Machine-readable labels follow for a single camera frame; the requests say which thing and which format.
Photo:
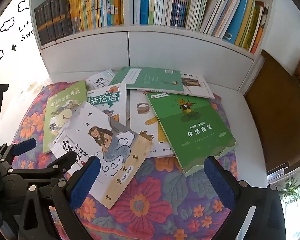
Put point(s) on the teal green cover book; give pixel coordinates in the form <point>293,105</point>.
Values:
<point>130,74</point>

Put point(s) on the white mermaid cover book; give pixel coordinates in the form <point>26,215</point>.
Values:
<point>91,133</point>

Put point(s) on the leaning books right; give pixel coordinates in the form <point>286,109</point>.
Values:
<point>238,22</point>

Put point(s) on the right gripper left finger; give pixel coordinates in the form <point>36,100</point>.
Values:
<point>71,196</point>

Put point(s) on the green potted plant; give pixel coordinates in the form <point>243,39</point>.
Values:
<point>290,192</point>

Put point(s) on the green cricket fables book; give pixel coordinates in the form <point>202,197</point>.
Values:
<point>193,128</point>

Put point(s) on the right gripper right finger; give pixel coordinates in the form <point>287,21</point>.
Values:
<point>268,221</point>

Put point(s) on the mixed upright book row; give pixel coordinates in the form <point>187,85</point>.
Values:
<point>188,14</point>

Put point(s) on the white bucket classics book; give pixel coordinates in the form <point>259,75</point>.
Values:
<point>144,121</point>

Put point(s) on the yellow orange book row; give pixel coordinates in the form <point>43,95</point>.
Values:
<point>93,14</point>

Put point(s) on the white calligraphy book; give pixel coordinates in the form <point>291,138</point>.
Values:
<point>99,80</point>

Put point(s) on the white Confucius cartoon book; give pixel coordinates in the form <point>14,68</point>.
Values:
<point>111,100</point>

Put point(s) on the white bookshelf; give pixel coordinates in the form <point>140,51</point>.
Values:
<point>219,62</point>

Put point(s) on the white picture book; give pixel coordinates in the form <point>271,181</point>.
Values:
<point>183,84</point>

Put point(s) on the black book set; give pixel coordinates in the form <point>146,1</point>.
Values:
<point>53,20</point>

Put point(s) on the olive green history book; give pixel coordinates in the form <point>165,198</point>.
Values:
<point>59,109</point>

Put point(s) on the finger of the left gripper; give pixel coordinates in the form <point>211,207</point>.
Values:
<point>54,170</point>
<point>9,152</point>

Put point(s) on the brown wooden cabinet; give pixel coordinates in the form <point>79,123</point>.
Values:
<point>274,101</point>

